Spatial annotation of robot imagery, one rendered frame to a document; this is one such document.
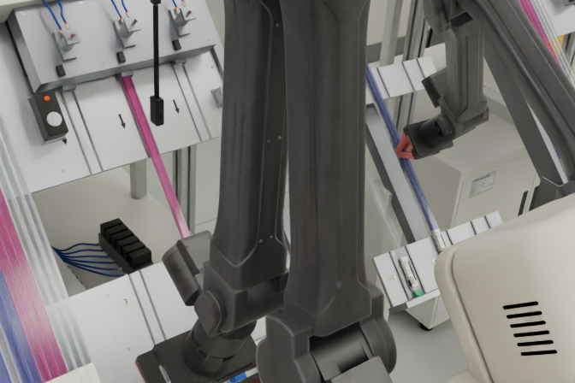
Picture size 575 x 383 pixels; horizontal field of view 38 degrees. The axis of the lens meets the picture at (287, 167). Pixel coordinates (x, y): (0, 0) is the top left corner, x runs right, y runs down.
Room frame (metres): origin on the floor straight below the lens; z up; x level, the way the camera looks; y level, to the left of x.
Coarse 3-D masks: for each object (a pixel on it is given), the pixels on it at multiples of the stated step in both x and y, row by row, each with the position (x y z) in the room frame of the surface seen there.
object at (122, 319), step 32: (288, 256) 1.27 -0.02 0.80; (96, 288) 1.07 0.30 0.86; (128, 288) 1.09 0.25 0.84; (160, 288) 1.12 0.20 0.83; (96, 320) 1.03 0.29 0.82; (128, 320) 1.05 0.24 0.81; (160, 320) 1.08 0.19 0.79; (192, 320) 1.10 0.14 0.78; (96, 352) 1.00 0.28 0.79; (128, 352) 1.02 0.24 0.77
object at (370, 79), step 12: (372, 84) 1.59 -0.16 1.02; (384, 108) 1.56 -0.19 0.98; (384, 120) 1.55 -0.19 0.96; (396, 132) 1.53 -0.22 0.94; (396, 144) 1.51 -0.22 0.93; (408, 168) 1.48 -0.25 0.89; (420, 192) 1.45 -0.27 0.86; (420, 204) 1.43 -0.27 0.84; (432, 216) 1.42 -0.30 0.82; (432, 228) 1.40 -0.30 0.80
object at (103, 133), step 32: (0, 32) 1.30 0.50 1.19; (0, 64) 1.26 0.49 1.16; (160, 64) 1.41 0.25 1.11; (192, 64) 1.44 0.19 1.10; (0, 96) 1.23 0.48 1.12; (64, 96) 1.28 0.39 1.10; (96, 96) 1.31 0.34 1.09; (160, 96) 1.37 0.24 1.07; (192, 96) 1.40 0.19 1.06; (32, 128) 1.21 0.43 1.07; (96, 128) 1.26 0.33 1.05; (128, 128) 1.29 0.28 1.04; (160, 128) 1.32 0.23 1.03; (192, 128) 1.35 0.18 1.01; (32, 160) 1.17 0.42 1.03; (64, 160) 1.20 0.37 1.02; (96, 160) 1.22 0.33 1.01; (128, 160) 1.25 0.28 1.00; (32, 192) 1.14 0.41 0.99
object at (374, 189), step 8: (368, 168) 1.44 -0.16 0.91; (368, 176) 1.42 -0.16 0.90; (368, 184) 1.42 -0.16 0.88; (376, 192) 1.41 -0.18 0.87; (376, 200) 1.39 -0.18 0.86; (384, 208) 1.39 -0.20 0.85; (384, 216) 1.37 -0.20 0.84; (384, 224) 1.37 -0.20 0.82; (392, 224) 1.37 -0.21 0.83; (392, 232) 1.35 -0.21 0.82; (392, 240) 1.35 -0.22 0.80; (400, 248) 1.34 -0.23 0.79; (400, 256) 1.32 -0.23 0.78; (416, 288) 1.28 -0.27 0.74; (416, 296) 1.27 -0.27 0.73
